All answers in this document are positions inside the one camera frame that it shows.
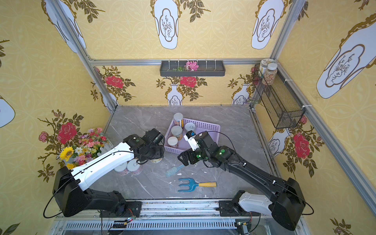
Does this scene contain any green label can white lid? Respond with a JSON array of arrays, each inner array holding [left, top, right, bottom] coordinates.
[[170, 125, 183, 141]]

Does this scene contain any tall can with spoon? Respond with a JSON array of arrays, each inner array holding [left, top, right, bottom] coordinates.
[[173, 113, 184, 128]]

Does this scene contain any pink artificial flower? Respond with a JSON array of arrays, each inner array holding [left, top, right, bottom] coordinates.
[[185, 61, 199, 71]]

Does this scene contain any black wire basket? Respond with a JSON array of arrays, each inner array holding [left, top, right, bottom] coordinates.
[[250, 64, 306, 129]]

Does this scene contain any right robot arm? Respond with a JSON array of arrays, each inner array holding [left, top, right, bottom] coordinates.
[[178, 131, 308, 231]]

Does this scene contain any aluminium rail frame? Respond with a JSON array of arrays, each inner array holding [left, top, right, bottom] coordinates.
[[49, 198, 310, 235]]

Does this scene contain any glass jar white lid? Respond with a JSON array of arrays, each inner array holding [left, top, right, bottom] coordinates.
[[262, 63, 278, 85]]

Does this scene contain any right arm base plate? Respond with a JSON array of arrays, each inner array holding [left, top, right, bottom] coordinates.
[[215, 201, 259, 217]]

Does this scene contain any purple plastic basket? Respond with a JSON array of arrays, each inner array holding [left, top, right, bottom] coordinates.
[[164, 117, 221, 155]]

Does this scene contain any teal garden fork yellow handle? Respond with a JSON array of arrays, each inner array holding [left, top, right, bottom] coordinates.
[[178, 178, 217, 192]]

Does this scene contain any grey wall shelf tray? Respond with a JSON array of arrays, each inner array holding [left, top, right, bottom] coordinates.
[[160, 59, 226, 77]]

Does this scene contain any teal brush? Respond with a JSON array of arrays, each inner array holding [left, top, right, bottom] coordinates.
[[166, 164, 185, 177]]

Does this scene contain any pull-tab can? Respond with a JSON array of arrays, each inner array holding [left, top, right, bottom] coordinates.
[[185, 122, 196, 132], [127, 159, 143, 175], [114, 162, 129, 176], [151, 158, 162, 164]]

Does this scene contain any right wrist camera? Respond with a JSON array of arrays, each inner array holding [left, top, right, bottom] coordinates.
[[184, 130, 199, 151]]

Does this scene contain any flower pot white fence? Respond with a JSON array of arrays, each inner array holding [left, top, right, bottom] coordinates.
[[59, 128, 109, 169]]

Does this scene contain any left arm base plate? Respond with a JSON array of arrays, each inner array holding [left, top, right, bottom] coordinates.
[[100, 201, 142, 218]]

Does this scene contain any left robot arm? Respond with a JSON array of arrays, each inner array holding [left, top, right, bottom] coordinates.
[[51, 128, 165, 217]]

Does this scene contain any small orange can white lid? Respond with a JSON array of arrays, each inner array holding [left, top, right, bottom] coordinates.
[[167, 136, 179, 148]]

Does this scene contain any glass jar patterned lid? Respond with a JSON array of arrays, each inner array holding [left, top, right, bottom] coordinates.
[[258, 58, 276, 76]]

